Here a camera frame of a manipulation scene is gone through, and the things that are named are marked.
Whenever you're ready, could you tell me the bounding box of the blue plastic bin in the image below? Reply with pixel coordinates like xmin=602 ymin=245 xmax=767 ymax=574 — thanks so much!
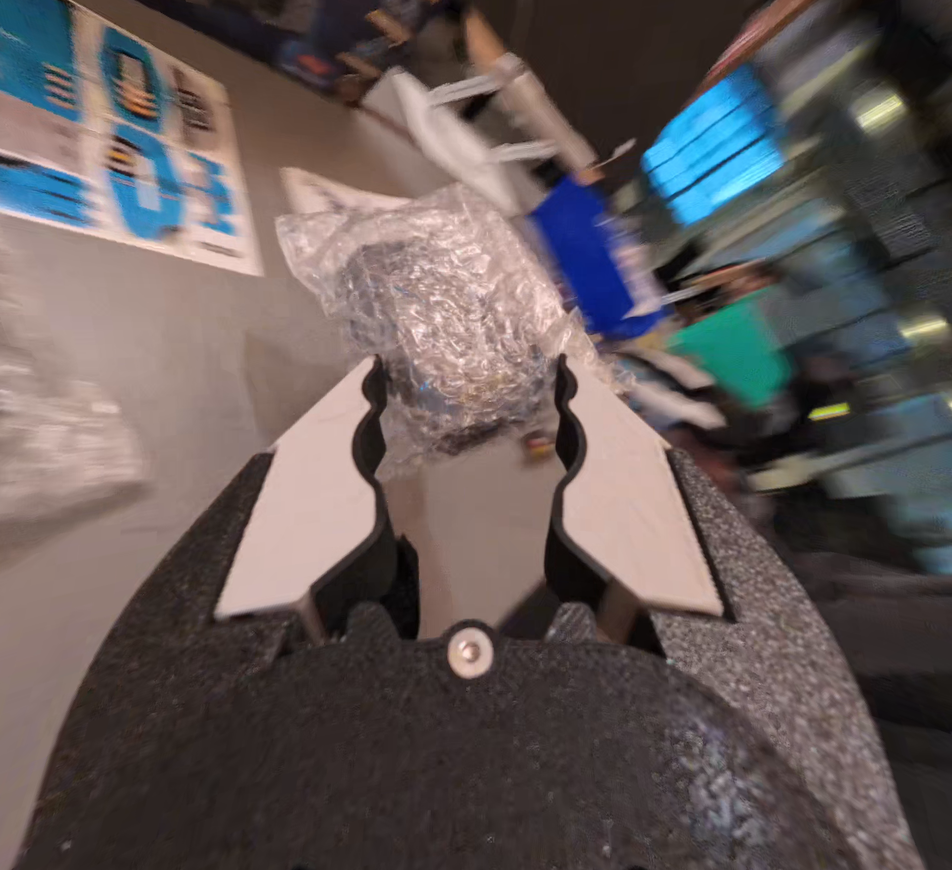
xmin=524 ymin=174 xmax=670 ymax=342

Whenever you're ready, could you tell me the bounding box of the dark flat panel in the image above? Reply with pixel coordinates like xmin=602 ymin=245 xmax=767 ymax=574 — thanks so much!
xmin=461 ymin=0 xmax=745 ymax=165

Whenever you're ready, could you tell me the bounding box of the building instruction booklet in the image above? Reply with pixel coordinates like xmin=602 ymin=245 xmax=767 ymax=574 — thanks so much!
xmin=279 ymin=167 xmax=410 ymax=217

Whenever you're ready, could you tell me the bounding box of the green plastic bin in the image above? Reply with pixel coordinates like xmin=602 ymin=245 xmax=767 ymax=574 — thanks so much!
xmin=665 ymin=290 xmax=797 ymax=410

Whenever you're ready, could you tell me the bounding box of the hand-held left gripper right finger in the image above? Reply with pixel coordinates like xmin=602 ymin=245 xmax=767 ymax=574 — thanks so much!
xmin=545 ymin=354 xmax=726 ymax=644

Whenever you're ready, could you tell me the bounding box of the sticker sheet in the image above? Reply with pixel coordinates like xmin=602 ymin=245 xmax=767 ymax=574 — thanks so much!
xmin=0 ymin=0 xmax=265 ymax=278

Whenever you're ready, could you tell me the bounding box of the grey desk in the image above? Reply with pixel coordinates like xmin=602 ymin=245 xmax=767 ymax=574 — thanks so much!
xmin=0 ymin=0 xmax=596 ymax=849

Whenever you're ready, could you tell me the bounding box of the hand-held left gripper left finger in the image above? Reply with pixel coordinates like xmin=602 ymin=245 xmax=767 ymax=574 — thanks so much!
xmin=214 ymin=355 xmax=399 ymax=644

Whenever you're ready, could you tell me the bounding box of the small clear plastic bag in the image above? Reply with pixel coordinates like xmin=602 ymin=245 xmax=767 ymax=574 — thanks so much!
xmin=275 ymin=184 xmax=633 ymax=477

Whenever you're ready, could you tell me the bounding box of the white desk stand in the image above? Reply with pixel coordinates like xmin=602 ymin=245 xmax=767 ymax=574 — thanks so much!
xmin=360 ymin=52 xmax=603 ymax=217

